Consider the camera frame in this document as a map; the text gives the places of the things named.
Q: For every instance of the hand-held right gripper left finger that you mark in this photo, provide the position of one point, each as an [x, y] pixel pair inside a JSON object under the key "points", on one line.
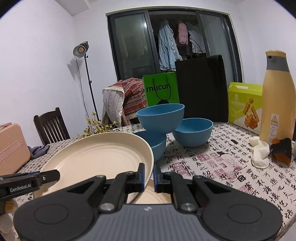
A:
{"points": [[142, 178]]}

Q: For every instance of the black orange crumpled wrapper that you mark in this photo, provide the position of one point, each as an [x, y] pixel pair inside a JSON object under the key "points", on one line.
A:
{"points": [[281, 148]]}

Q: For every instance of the white hanging garment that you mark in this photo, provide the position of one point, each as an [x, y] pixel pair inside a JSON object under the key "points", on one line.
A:
{"points": [[196, 39]]}

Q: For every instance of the studio light on stand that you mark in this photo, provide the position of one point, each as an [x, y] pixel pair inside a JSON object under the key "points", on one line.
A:
{"points": [[79, 49]]}

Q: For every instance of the white crumpled tissue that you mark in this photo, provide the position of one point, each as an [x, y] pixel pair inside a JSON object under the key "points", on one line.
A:
{"points": [[260, 150]]}

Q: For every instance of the green paper bag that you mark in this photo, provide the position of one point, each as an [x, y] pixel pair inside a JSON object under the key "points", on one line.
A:
{"points": [[150, 81]]}

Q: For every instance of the grey purple cloth pouch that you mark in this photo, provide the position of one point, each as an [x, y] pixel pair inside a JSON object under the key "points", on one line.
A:
{"points": [[38, 151]]}

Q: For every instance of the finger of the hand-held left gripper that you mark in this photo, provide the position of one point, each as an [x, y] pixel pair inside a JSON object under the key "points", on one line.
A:
{"points": [[49, 177]]}

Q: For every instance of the cream plate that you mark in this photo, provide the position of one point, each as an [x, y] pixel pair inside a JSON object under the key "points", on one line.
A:
{"points": [[97, 157], [150, 197]]}

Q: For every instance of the black paper bag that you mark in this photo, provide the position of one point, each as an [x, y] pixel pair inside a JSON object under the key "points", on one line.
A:
{"points": [[201, 92]]}

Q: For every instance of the blue bowl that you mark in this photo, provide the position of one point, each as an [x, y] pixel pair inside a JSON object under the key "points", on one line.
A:
{"points": [[192, 136], [158, 146], [159, 122]]}

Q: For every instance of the light blue hanging shirt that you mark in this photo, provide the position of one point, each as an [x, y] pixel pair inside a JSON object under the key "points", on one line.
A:
{"points": [[168, 46]]}

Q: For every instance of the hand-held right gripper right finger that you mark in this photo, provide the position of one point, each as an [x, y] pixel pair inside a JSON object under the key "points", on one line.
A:
{"points": [[155, 180]]}

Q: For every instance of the dark wooden chair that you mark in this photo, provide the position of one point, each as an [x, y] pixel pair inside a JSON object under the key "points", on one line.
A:
{"points": [[47, 115]]}

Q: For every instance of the pink suitcase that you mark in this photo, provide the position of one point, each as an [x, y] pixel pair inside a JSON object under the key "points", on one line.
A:
{"points": [[11, 150]]}

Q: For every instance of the yellow thermos bottle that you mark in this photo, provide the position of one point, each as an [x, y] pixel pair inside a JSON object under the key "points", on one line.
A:
{"points": [[277, 97]]}

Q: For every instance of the dark sliding glass door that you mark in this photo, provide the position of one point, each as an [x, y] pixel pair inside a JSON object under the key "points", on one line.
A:
{"points": [[129, 46]]}

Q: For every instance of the red patterned blanket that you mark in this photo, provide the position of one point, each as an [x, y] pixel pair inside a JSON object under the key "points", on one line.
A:
{"points": [[134, 97]]}

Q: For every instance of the pink hanging garment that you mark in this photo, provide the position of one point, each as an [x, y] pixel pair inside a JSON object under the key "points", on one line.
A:
{"points": [[182, 33]]}

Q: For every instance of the white lace-trimmed cloth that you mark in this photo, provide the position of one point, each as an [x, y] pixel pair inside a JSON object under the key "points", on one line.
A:
{"points": [[113, 104]]}

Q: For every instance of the yellow flower branch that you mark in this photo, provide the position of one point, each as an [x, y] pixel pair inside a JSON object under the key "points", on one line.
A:
{"points": [[101, 128]]}

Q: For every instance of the green snack box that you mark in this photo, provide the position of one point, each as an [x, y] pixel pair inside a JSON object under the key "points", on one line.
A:
{"points": [[238, 111]]}

